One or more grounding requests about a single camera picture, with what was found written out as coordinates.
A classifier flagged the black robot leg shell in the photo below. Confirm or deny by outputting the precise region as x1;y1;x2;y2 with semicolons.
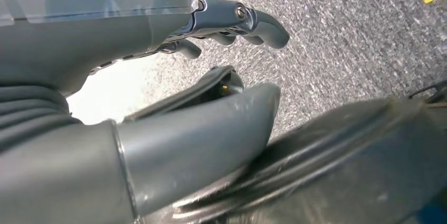
143;96;447;224

